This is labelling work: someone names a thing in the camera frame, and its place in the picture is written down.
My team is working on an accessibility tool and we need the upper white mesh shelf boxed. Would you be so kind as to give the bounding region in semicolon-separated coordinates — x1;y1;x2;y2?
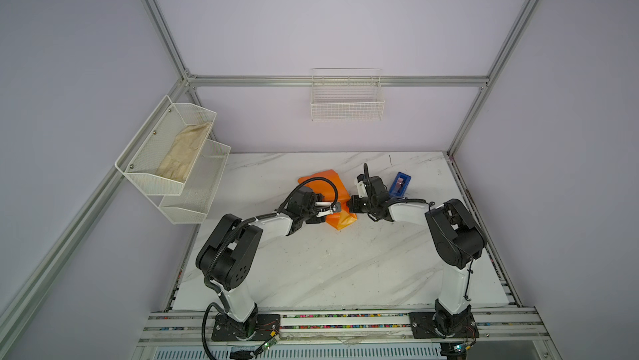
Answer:
115;96;216;196

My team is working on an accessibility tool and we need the blue tape dispenser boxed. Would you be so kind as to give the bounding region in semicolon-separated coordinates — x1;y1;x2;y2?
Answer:
389;172;412;198

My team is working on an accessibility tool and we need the beige cloth in shelf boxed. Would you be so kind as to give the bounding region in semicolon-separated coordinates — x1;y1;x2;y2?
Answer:
156;122;213;183

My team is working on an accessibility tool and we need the lower white mesh shelf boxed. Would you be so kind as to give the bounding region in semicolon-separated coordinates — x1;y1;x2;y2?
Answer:
159;140;231;224

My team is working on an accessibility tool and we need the aluminium frame rail front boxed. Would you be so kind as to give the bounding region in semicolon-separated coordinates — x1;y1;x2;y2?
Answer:
137;307;551;347

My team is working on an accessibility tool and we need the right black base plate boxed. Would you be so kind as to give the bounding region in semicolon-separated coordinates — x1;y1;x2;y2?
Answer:
409;310;479;339

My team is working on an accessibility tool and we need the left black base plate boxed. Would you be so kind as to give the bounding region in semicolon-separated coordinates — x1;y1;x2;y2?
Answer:
210;313;281;342

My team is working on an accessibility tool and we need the yellow orange wrapping paper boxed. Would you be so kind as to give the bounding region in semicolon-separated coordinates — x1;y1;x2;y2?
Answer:
298;169;359;232

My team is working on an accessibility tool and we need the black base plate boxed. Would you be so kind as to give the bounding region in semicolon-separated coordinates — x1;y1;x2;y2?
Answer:
409;310;479;339
210;313;281;342

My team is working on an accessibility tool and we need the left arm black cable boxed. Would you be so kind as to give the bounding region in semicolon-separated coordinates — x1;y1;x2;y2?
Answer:
200;176;340;360

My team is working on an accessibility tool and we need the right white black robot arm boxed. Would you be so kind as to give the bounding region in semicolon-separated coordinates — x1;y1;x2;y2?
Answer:
349;174;486;316

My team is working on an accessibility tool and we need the white mesh shelf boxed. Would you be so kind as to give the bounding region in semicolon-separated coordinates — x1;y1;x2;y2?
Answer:
115;96;216;196
159;140;231;224

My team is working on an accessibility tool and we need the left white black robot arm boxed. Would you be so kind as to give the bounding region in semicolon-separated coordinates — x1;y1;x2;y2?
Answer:
196;181;341;323

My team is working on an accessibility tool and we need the white wire wall basket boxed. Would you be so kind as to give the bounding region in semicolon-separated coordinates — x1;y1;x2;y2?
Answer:
311;68;385;122

